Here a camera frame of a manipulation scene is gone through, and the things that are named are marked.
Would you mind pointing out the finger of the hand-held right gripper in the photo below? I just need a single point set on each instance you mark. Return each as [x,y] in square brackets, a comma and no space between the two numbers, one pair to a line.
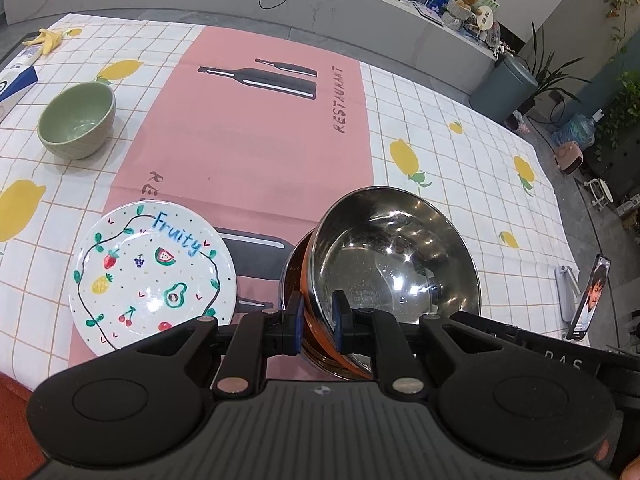
[490,325]

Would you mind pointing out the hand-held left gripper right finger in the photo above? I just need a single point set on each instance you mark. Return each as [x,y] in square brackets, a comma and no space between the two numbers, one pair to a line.
[339,322]

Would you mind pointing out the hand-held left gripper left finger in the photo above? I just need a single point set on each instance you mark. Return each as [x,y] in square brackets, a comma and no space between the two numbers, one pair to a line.
[296,320]

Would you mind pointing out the stainless steel bowl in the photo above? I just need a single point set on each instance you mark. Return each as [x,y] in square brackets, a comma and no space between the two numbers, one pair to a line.
[390,240]

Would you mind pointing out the white fruit print plate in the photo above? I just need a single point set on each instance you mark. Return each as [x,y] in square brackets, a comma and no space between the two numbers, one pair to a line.
[145,280]

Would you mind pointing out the smartphone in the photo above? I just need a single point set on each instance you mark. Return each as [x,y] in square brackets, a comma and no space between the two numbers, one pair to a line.
[592,295]

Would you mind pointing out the white phone stand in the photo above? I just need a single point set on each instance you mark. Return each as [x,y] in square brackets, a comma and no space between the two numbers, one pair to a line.
[567,290]

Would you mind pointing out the white stool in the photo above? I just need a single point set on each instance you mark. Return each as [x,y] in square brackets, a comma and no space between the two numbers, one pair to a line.
[597,190]

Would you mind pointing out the small pink appliance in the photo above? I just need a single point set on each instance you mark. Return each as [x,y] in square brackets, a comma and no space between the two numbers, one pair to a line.
[570,157]

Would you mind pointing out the pink and lemon print tablecloth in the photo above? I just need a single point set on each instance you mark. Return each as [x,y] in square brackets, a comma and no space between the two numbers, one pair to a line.
[260,135]

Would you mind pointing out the grey round bin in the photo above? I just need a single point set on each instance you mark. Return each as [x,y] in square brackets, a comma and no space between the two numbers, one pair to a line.
[502,90]

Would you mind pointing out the leafy green plant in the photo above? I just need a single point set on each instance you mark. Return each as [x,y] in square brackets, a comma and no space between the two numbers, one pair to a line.
[622,110]

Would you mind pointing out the tall green potted plant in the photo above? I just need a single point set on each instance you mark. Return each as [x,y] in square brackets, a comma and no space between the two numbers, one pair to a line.
[545,70]

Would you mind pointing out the red seat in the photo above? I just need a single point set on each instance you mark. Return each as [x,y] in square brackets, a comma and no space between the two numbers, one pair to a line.
[15,420]

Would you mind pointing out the green ceramic bowl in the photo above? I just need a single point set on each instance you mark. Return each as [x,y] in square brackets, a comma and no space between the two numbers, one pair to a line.
[75,115]

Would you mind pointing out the blue and white box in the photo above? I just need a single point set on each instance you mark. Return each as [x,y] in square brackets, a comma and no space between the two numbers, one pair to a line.
[15,87]

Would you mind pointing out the banana peel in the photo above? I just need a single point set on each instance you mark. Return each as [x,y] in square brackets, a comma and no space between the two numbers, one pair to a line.
[47,40]

